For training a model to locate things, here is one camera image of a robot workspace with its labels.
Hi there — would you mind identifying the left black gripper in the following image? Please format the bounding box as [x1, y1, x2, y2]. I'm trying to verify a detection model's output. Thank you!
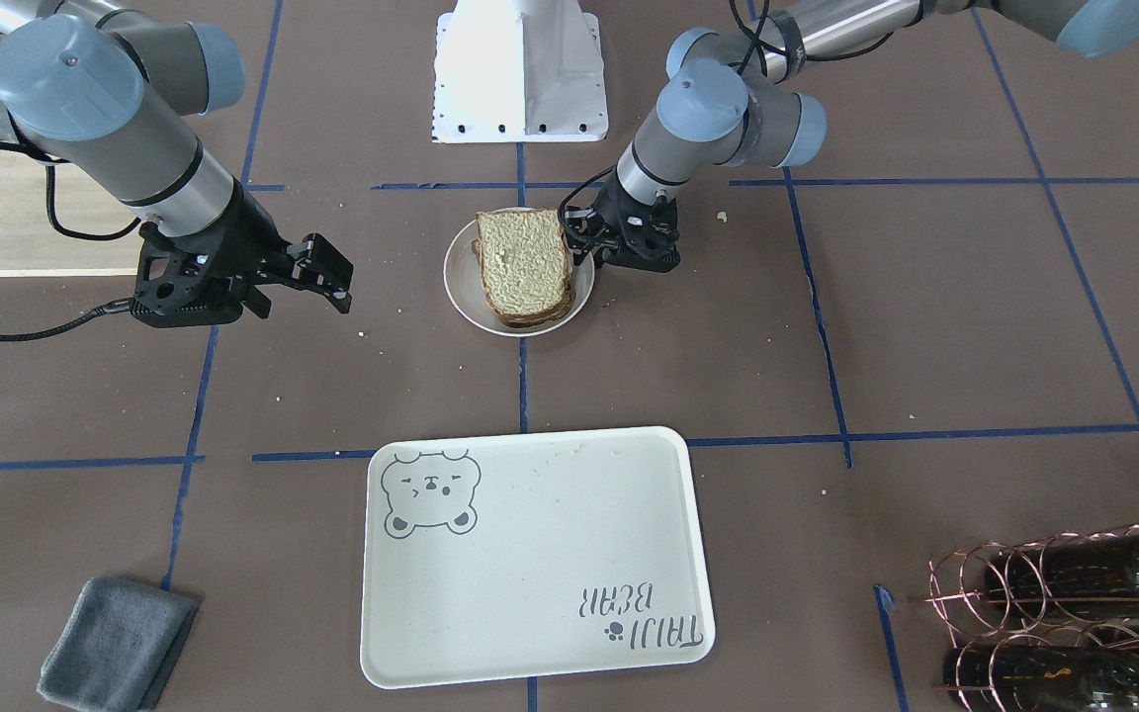
[558, 175, 681, 272]

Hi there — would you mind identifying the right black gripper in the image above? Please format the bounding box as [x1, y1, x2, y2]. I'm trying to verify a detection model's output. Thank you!
[130, 182, 354, 328]

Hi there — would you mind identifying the bread slice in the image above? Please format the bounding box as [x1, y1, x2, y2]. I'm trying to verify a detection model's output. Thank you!
[472, 208, 573, 327]
[472, 239, 572, 327]

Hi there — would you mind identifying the white plate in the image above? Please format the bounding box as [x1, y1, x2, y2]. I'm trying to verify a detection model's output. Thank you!
[442, 220, 596, 338]

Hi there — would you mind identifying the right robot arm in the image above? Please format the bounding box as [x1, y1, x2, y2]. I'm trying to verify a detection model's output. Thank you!
[0, 1, 353, 328]

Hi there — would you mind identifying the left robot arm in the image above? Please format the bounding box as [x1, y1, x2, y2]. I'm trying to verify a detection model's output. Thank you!
[558, 1, 978, 272]

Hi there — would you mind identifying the cream bear tray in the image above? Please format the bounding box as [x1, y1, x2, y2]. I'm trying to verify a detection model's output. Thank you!
[360, 425, 716, 689]

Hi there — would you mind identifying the wooden cutting board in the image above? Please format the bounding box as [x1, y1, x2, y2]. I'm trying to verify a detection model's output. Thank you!
[0, 150, 141, 278]

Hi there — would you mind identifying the grey folded cloth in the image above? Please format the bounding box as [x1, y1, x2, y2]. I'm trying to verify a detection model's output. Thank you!
[36, 576, 200, 711]

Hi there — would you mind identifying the middle green wine bottle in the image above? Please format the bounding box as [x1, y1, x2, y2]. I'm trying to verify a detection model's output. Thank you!
[941, 637, 1139, 711]

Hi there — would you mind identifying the green wine bottle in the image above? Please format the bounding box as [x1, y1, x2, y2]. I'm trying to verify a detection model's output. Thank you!
[984, 533, 1139, 623]
[941, 637, 1139, 711]

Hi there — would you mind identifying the back green wine bottle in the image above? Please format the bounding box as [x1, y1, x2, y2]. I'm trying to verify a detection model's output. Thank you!
[984, 533, 1139, 623]

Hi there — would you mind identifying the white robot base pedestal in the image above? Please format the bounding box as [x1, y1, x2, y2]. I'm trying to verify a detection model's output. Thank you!
[431, 1, 609, 144]

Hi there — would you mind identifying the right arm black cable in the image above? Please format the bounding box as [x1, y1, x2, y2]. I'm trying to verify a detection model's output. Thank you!
[0, 138, 145, 343]

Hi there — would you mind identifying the copper wire bottle rack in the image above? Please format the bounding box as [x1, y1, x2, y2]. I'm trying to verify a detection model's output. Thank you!
[926, 523, 1139, 711]

